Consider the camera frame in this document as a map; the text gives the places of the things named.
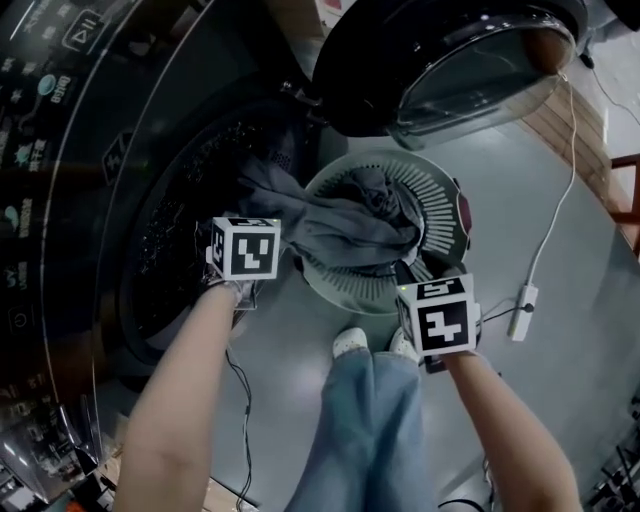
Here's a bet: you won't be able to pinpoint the white slotted laundry basket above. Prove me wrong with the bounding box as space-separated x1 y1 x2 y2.
301 148 475 317

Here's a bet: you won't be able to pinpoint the person's left white shoe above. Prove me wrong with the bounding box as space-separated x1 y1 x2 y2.
332 327 372 360

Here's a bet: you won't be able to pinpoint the person's right white shoe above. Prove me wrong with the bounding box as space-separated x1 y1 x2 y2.
388 327 422 365

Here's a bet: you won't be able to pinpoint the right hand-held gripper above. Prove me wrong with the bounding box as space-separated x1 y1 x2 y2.
393 248 485 375

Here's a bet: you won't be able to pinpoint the white power strip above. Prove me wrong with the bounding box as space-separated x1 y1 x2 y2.
507 283 541 343

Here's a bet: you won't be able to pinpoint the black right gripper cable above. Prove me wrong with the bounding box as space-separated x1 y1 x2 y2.
479 304 521 321

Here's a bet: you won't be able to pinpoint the brown cardboard box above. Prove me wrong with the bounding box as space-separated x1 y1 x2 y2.
94 439 136 512

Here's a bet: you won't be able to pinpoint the brown counter with white top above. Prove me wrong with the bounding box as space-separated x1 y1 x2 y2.
606 152 640 241

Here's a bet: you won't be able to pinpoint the person's white shoe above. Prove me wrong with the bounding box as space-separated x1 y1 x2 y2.
332 327 372 360
388 327 422 365

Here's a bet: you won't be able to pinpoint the black metal rack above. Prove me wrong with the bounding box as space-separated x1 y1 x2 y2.
587 429 640 512

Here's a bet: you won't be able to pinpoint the white power cable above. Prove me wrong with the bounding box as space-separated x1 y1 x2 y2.
527 72 580 289

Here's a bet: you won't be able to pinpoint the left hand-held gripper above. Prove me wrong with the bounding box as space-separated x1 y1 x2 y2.
203 214 283 312

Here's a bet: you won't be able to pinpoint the black washing machine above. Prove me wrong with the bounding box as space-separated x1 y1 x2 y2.
0 0 334 507

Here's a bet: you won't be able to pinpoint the person's right forearm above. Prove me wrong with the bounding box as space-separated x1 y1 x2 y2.
443 349 585 512

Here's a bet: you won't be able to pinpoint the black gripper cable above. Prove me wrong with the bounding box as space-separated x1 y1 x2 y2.
479 304 521 321
224 347 254 512

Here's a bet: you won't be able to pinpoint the wooden floor platform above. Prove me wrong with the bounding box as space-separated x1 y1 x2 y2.
517 79 615 201

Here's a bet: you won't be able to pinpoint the person's left forearm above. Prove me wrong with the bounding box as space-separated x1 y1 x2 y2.
113 280 242 512

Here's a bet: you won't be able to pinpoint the black washing machine door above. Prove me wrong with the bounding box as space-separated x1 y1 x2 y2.
310 0 590 152

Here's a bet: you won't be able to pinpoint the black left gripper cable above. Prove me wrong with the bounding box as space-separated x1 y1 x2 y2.
224 347 254 512

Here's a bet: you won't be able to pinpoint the grey garment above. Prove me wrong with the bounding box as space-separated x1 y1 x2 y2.
233 153 427 280

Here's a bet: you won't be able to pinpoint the person's blue jeans legs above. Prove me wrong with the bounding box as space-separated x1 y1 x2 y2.
283 348 442 512

